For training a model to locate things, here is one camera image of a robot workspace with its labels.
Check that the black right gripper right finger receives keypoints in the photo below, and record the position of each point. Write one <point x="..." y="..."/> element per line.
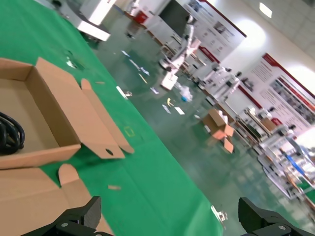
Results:
<point x="261" y="221"/>

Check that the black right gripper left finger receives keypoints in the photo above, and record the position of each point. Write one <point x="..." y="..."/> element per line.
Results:
<point x="81" y="221"/>

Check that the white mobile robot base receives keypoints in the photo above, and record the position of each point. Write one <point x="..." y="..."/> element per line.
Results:
<point x="94" y="29"/>

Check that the shallow cardboard box with lid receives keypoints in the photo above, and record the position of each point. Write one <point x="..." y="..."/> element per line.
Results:
<point x="73" y="105"/>
<point x="37" y="196"/>

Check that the small brown cardboard box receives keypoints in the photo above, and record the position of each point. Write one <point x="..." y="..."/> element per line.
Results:
<point x="268" y="124"/>

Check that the small white box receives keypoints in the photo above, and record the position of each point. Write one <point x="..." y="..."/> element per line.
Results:
<point x="207" y="128"/>

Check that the red box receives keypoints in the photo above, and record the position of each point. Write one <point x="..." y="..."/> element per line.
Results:
<point x="140" y="16"/>

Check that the silver binder clip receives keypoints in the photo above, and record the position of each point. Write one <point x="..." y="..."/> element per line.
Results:
<point x="121" y="93"/>
<point x="217" y="213"/>

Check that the small wooden splinter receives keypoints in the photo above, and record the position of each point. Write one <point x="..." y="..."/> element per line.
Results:
<point x="114" y="187"/>

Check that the table with green cover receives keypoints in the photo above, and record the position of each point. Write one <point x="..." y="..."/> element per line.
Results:
<point x="306" y="185"/>

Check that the grey metal shelf rack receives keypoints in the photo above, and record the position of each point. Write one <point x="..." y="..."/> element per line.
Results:
<point x="278" y="159"/>

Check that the loose cardboard flap piece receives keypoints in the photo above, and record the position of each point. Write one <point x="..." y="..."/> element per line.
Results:
<point x="229" y="145"/>

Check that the white metal cart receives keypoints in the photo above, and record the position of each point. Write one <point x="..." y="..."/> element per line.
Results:
<point x="253" y="127"/>

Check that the large open cardboard carton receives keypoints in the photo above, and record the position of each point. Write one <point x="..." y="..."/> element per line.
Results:
<point x="216" y="123"/>

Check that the white paper sheet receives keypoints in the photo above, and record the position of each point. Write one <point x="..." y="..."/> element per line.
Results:
<point x="179" y="110"/>
<point x="166" y="109"/>

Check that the thin wooden stick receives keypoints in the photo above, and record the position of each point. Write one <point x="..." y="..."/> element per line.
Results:
<point x="100" y="82"/>

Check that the white humanoid robot black head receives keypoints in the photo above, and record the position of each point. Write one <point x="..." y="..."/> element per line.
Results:
<point x="217" y="73"/>
<point x="240" y="81"/>

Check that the curved yellow strip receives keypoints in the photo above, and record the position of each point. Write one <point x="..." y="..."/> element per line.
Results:
<point x="169" y="102"/>

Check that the clear plastic bag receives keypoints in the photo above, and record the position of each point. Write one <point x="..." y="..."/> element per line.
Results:
<point x="185" y="93"/>

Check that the straight yellow strip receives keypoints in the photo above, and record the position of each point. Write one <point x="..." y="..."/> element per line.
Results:
<point x="142" y="78"/>

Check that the white carton with brown edge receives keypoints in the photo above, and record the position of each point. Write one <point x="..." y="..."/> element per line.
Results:
<point x="169" y="81"/>

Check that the white robot on base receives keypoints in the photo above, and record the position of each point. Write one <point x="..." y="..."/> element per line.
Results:
<point x="183" y="54"/>

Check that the ceiling light panel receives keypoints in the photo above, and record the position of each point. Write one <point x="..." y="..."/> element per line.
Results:
<point x="265" y="9"/>

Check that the black display board on stand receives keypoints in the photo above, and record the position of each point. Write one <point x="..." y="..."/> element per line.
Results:
<point x="173" y="14"/>

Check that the white red wall poster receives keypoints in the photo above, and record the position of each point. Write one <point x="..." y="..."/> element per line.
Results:
<point x="283" y="93"/>
<point x="216" y="27"/>

